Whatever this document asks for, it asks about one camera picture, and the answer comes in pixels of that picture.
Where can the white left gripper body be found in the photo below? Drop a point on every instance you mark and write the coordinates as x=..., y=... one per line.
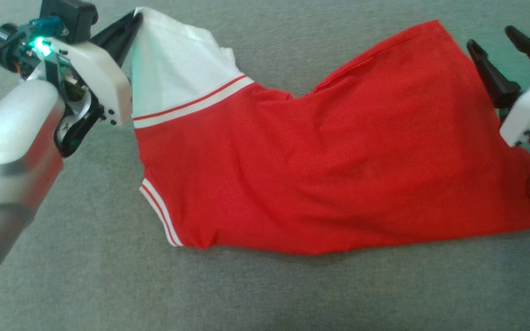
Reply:
x=99, y=78

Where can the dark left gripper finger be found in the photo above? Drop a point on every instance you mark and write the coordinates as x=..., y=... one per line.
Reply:
x=124, y=39
x=113, y=32

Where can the red and white shirt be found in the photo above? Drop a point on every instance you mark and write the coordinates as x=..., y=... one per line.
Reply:
x=338, y=161

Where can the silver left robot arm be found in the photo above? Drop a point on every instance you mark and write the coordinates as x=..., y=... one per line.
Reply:
x=7, y=156

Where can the large grey sofa seat cushion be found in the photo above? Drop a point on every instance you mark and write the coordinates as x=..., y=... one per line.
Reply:
x=292, y=294

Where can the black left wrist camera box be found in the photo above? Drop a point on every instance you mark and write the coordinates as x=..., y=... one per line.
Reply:
x=72, y=16

